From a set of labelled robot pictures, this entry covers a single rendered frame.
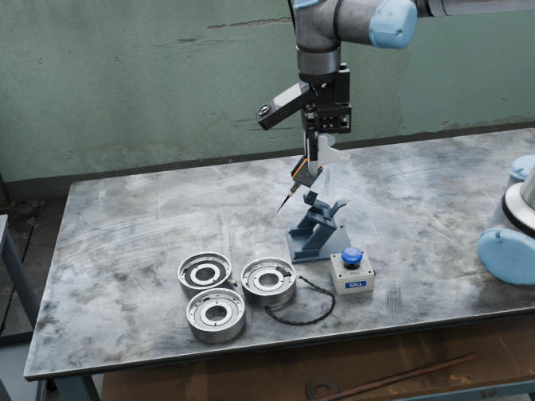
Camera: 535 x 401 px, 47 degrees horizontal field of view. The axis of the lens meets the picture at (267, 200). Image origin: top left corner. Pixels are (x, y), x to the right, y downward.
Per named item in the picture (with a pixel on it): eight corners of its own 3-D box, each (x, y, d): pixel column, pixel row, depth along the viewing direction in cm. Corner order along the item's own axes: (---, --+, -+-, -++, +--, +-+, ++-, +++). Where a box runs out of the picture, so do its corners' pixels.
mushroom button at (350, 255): (343, 280, 117) (343, 260, 114) (339, 266, 120) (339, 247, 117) (364, 277, 117) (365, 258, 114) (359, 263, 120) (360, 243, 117)
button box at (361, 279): (337, 296, 117) (337, 278, 114) (329, 271, 122) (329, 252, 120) (379, 290, 117) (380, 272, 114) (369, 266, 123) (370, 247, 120)
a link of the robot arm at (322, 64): (299, 56, 100) (293, 36, 106) (300, 81, 103) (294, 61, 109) (345, 51, 100) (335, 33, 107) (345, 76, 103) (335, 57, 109)
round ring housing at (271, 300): (251, 317, 114) (249, 301, 112) (236, 279, 122) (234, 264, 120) (304, 301, 116) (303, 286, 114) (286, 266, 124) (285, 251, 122)
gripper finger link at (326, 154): (341, 181, 115) (341, 135, 110) (310, 184, 114) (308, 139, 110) (338, 173, 117) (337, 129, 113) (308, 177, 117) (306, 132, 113)
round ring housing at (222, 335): (256, 329, 111) (255, 314, 109) (205, 356, 107) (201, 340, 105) (229, 295, 119) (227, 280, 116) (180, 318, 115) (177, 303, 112)
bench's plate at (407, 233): (25, 383, 108) (22, 376, 106) (73, 188, 156) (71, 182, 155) (681, 294, 114) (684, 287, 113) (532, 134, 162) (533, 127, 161)
